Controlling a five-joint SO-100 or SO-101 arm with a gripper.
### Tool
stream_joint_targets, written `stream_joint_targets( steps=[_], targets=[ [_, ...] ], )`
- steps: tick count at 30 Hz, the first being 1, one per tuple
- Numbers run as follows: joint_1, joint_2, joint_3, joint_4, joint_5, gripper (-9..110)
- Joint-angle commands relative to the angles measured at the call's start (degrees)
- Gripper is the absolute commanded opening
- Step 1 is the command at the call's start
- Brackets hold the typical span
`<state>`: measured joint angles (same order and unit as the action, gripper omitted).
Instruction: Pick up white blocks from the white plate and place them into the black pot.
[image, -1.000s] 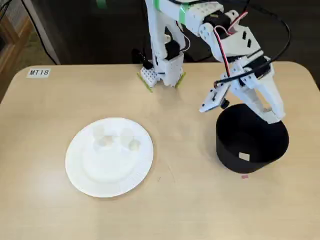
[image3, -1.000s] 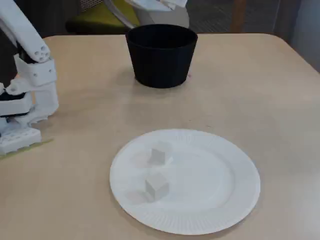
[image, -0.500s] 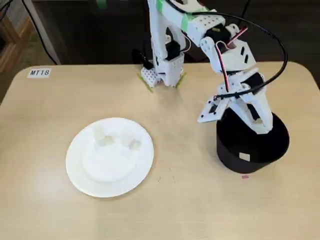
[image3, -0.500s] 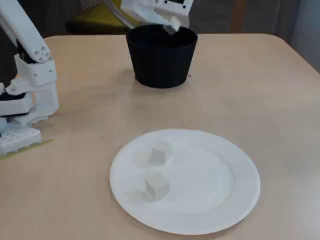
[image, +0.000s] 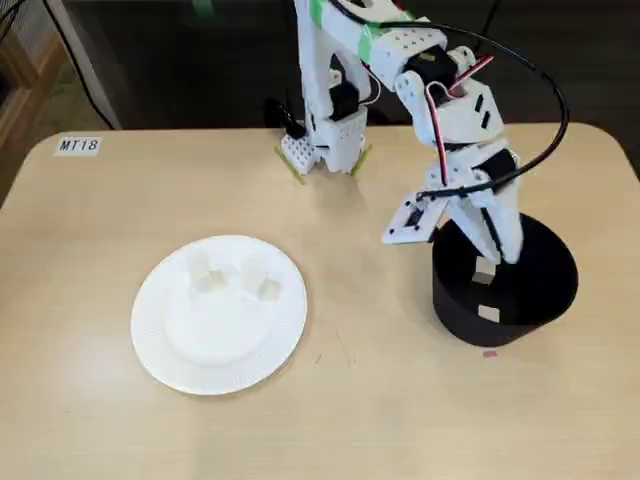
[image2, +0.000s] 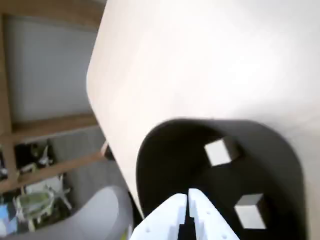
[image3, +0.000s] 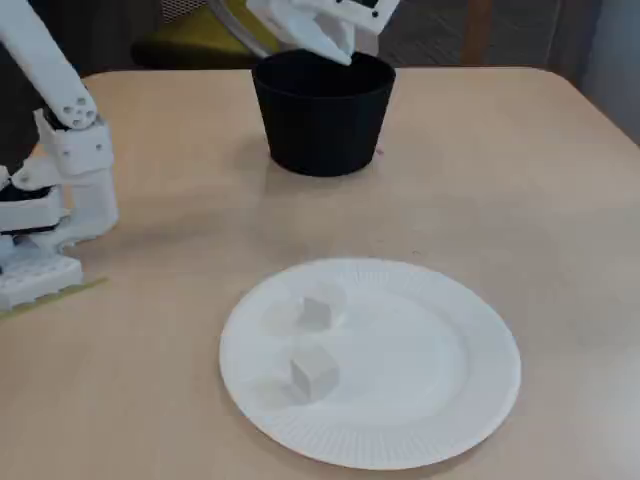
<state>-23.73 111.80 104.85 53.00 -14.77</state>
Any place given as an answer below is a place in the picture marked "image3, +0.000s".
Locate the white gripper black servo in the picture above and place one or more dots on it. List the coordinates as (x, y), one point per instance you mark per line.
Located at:
(320, 36)

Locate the white cube block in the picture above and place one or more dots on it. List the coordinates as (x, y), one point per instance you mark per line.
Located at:
(316, 312)
(312, 377)

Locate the black pot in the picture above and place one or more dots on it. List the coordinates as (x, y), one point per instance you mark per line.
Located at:
(325, 125)

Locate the white paper plate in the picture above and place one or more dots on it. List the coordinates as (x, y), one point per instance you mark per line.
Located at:
(400, 390)

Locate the yellow-green base board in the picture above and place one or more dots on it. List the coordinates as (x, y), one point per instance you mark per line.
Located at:
(85, 286)

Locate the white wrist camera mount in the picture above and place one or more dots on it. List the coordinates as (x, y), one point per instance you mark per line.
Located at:
(365, 20)

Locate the brown wooden post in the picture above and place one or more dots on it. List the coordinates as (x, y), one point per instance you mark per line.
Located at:
(476, 30)

